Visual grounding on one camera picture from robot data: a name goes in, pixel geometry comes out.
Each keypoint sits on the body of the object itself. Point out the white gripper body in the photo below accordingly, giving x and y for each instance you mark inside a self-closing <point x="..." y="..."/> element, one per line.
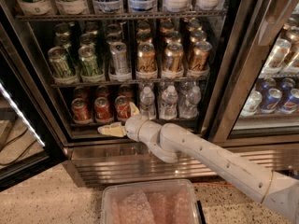
<point x="133" y="127"/>

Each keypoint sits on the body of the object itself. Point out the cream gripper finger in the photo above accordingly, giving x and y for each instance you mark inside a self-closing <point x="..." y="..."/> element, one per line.
<point x="114" y="129"/>
<point x="133" y="109"/>

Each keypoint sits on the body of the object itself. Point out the red coke can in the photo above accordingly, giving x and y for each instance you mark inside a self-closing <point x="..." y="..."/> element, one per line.
<point x="122" y="107"/>
<point x="103" y="112"/>
<point x="102" y="91"/>
<point x="127" y="91"/>
<point x="81" y="92"/>
<point x="82" y="114"/>

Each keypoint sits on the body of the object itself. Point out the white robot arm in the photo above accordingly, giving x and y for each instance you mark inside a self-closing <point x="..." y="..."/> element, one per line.
<point x="277" y="192"/>

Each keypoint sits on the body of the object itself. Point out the gold can front left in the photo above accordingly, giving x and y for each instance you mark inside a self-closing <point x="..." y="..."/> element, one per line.
<point x="146" y="66"/>

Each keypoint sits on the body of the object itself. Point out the gold can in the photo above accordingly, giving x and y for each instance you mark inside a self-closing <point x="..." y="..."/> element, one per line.
<point x="172" y="63"/>
<point x="146" y="66"/>
<point x="197" y="64"/>

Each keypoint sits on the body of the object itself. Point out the silver can front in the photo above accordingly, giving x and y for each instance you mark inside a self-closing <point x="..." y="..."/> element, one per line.
<point x="119" y="69"/>

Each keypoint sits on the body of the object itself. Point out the green can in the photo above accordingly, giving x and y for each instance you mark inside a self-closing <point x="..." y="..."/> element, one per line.
<point x="63" y="69"/>
<point x="91" y="69"/>

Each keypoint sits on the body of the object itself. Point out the gold can front middle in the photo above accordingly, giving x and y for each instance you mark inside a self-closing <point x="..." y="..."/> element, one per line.
<point x="172" y="63"/>

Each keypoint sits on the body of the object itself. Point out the gold can front right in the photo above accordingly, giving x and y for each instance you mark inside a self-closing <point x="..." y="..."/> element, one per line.
<point x="197" y="64"/>

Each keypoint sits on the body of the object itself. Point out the open fridge door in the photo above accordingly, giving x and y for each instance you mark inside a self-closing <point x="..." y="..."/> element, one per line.
<point x="28" y="144"/>

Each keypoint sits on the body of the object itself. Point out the green can front left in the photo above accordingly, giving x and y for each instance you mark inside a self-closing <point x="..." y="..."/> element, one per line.
<point x="63" y="69"/>

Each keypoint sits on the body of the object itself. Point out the stainless steel fridge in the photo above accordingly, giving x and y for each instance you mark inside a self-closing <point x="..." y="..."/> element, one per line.
<point x="95" y="159"/>

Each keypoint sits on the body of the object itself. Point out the white can bottom shelf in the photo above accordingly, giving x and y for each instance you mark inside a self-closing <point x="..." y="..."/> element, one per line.
<point x="251" y="105"/>

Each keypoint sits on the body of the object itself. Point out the closed glass fridge door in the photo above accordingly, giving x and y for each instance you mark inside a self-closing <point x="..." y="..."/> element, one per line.
<point x="255" y="25"/>

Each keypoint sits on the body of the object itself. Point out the blue pepsi can left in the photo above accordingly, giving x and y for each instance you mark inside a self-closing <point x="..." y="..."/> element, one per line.
<point x="270" y="100"/>

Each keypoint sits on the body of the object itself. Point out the blue pepsi can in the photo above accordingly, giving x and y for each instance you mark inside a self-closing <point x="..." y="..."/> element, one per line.
<point x="270" y="100"/>
<point x="289" y="101"/>

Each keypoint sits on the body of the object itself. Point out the blue pepsi can right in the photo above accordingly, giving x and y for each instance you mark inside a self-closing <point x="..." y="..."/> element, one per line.
<point x="289" y="101"/>

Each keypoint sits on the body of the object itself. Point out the water bottle left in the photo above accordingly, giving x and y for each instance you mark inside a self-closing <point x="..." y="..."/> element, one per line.
<point x="147" y="103"/>

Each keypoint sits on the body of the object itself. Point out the water bottle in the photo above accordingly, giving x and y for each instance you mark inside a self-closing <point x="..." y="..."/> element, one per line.
<point x="188" y="105"/>
<point x="147" y="103"/>
<point x="169" y="101"/>

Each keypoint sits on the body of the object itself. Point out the water bottle middle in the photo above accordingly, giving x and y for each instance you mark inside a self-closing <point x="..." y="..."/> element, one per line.
<point x="169" y="101"/>

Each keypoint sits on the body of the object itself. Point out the water bottle right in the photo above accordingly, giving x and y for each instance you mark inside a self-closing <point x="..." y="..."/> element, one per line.
<point x="188" y="105"/>

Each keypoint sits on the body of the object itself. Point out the clear plastic bin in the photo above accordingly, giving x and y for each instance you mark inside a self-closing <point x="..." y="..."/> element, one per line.
<point x="154" y="202"/>

